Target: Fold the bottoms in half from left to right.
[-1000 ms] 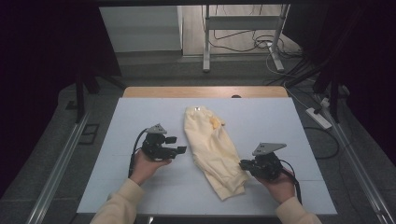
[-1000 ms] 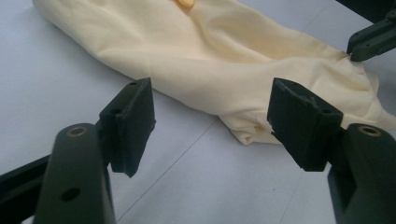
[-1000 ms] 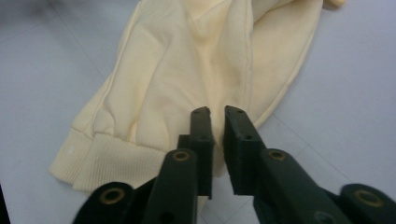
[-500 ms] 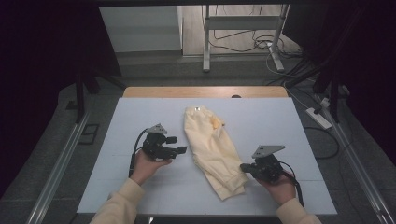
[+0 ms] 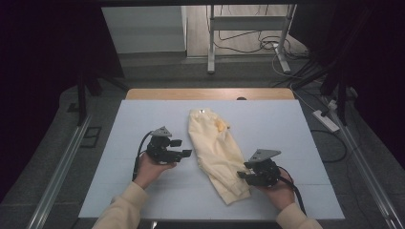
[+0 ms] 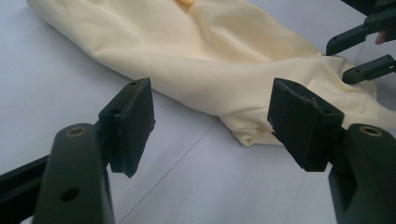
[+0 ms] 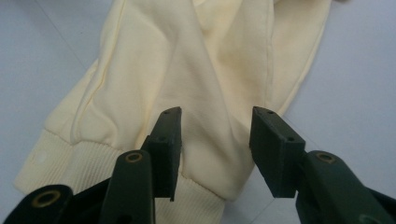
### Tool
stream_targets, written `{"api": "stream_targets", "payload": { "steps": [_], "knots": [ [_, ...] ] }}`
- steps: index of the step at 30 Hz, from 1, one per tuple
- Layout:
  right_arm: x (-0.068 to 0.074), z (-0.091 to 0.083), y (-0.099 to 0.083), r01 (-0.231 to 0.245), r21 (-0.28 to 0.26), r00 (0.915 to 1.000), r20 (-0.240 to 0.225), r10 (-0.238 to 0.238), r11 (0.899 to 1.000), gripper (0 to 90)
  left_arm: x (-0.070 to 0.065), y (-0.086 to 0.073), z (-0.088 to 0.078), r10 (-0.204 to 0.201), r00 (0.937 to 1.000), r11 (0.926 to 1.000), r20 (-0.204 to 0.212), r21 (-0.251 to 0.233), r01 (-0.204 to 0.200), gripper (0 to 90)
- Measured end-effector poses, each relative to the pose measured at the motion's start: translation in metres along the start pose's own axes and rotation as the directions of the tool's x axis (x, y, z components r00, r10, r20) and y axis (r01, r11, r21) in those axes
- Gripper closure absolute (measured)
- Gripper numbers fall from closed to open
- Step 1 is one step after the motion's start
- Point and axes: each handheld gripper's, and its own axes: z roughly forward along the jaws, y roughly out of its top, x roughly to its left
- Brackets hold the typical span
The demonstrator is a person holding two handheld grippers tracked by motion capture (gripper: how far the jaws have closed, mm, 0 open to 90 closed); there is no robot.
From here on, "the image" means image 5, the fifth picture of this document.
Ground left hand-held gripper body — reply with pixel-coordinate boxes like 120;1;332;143
145;126;181;165

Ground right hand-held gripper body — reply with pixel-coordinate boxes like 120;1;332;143
244;148;283;188

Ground cream baby pants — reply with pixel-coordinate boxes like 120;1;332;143
187;108;253;206

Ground person's left hand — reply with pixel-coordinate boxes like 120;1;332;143
132;152;178;191

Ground person's right hand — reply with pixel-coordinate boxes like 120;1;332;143
253;167;297;212

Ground light blue table mat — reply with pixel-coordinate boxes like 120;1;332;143
77;99;346;220

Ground wooden table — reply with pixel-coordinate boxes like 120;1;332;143
125;87;296;101

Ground white power strip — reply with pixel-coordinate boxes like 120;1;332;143
311;109;341;134

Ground dark curtain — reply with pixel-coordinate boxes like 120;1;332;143
0;0;126;202
288;0;405;170

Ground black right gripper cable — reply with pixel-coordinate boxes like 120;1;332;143
278;165;308;217

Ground black floor cable loop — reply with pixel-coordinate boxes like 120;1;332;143
309;128;349;164

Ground aluminium floor rail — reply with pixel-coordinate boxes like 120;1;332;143
320;94;405;229
26;114;94;229

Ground tangle of black cables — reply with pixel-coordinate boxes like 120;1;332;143
209;4;310;62

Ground white metal desk frame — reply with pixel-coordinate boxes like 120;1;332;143
206;3;298;75

